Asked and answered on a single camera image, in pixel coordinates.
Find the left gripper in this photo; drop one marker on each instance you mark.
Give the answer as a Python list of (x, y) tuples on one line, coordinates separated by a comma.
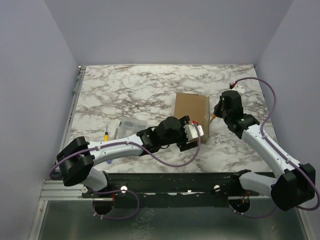
[(183, 145)]

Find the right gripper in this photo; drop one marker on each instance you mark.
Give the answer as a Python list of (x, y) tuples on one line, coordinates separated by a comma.
[(218, 110)]

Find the brown cardboard express box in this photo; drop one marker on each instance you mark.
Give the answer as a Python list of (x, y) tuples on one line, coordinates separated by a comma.
[(197, 107)]

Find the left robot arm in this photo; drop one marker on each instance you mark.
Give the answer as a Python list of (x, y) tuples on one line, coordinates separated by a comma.
[(77, 160)]

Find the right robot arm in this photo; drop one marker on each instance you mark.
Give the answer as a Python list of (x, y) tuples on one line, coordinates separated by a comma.
[(293, 183)]

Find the clear plastic screw box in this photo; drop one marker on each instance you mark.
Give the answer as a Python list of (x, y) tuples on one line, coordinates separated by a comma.
[(130, 127)]

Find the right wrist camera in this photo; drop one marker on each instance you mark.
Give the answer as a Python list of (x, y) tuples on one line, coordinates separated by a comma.
[(237, 87)]

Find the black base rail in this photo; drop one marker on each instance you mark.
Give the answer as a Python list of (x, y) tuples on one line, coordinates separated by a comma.
[(168, 190)]

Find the yellow handled screwdriver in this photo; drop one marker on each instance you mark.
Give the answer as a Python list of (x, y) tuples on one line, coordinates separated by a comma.
[(106, 134)]

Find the aluminium frame rail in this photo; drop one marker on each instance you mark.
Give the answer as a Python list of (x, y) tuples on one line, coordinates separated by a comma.
[(54, 190)]

